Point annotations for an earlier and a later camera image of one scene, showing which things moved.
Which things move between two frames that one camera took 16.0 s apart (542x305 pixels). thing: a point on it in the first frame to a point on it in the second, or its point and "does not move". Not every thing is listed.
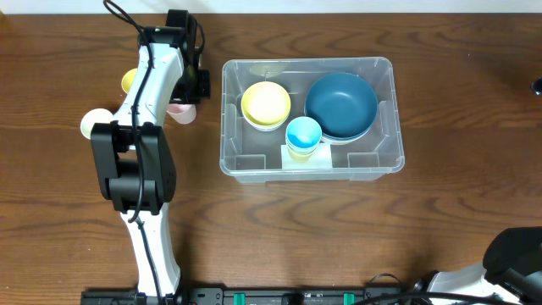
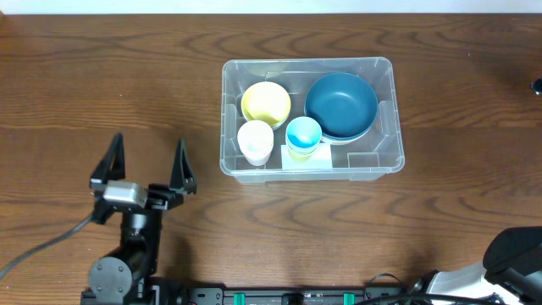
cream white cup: [91, 117] to [256, 139]
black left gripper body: [196, 87] to [157, 196]
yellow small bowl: [266, 102] does not move
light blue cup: [303, 135] does not move
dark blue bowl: [341, 105] does not move
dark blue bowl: [341, 123] does not move
